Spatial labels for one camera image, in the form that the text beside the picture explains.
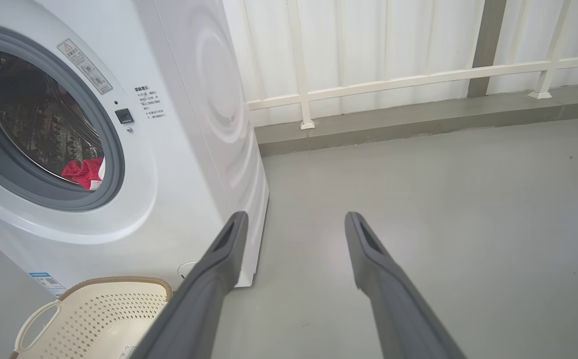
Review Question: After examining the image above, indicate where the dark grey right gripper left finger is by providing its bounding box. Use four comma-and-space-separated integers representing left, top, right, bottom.
129, 211, 249, 359

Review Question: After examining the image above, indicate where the grey warning sticker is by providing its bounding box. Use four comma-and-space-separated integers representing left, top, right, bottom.
57, 39, 113, 95

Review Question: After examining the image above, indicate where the grey rubber door seal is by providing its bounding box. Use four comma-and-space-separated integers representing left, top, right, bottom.
0, 24, 125, 211

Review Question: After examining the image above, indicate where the cream perforated laundry basket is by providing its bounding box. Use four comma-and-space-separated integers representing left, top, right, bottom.
9, 276, 173, 359

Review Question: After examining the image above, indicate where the white metal railing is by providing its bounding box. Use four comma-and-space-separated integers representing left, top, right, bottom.
239, 0, 578, 130

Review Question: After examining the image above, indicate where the red and white garment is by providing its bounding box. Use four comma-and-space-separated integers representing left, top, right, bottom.
61, 157, 105, 191

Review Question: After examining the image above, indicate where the white front-load washing machine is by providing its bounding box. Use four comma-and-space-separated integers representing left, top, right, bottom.
0, 0, 270, 300

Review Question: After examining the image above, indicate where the round white filter cover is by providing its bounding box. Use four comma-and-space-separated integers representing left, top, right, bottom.
178, 261, 200, 280

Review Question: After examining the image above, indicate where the blue energy label sticker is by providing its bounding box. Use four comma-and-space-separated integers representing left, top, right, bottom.
28, 272, 67, 298

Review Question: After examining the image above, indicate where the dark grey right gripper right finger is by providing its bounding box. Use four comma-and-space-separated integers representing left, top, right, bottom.
345, 211, 466, 359

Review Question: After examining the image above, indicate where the stainless steel washing machine drum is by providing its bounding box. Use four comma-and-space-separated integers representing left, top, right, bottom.
0, 50, 105, 191

